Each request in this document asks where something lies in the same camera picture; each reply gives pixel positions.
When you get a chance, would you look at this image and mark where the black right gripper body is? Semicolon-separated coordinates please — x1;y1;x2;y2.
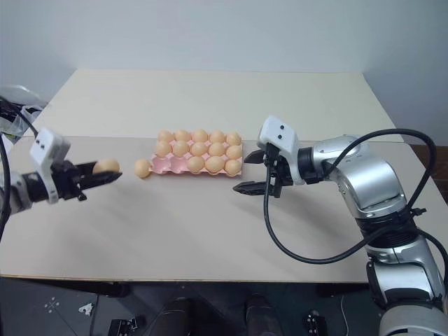
262;141;294;200

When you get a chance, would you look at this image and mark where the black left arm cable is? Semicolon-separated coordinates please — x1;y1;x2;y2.
0;94;40;232

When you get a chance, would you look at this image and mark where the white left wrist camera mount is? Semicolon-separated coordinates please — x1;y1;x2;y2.
29;127;71;204

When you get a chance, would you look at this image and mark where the black table frame bar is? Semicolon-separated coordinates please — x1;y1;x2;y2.
0;276;131;299

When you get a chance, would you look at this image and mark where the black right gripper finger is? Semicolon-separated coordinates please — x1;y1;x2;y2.
232;180;271;197
243;148;269;165

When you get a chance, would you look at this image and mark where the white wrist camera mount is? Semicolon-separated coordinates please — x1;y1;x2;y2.
256;115;306;186
29;127;71;204

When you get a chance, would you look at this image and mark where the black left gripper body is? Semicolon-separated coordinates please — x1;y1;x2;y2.
51;159;88;203

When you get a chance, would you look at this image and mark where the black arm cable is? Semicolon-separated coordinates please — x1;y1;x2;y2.
0;94;40;232
262;128;439;264

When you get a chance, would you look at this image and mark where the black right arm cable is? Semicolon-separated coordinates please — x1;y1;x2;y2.
262;128;439;264

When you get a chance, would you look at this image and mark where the thin white floor cable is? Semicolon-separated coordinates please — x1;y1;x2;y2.
339;296;351;334

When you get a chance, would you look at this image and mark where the dark rounded shape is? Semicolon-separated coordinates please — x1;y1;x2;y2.
244;293;279;336
148;296;193;336

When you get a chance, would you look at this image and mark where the pink egg tray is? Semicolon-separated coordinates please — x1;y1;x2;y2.
148;130;244;177

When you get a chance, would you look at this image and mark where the clear plastic bag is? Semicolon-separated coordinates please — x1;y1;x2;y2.
0;83;49;144

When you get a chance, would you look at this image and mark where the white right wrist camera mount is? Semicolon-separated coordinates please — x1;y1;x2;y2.
256;115;306;186

